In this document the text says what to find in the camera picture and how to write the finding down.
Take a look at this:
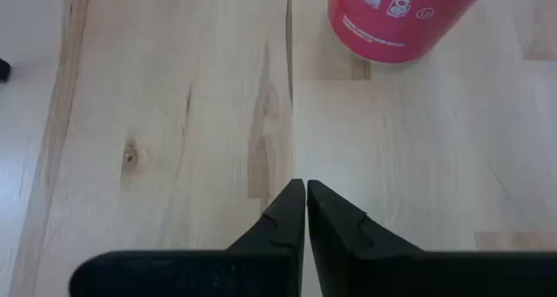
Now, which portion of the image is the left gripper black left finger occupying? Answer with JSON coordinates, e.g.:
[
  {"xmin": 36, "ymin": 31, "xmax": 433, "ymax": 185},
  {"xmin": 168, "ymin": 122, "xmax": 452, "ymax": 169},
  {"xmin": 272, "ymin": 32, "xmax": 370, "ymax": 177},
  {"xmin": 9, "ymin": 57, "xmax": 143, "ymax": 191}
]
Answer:
[{"xmin": 68, "ymin": 178, "xmax": 307, "ymax": 297}]

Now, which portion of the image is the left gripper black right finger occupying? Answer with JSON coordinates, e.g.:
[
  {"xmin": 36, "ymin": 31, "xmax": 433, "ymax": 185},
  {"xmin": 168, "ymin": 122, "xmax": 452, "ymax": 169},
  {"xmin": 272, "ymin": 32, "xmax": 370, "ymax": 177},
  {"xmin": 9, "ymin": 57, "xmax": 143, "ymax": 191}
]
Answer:
[{"xmin": 306, "ymin": 179, "xmax": 557, "ymax": 297}]

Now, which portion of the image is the red white Spindrift can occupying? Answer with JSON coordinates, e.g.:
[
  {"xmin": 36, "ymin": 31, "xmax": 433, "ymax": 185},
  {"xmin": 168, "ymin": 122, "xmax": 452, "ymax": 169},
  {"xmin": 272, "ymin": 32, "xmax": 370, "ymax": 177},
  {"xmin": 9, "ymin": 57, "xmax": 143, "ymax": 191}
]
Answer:
[{"xmin": 326, "ymin": 0, "xmax": 493, "ymax": 64}]

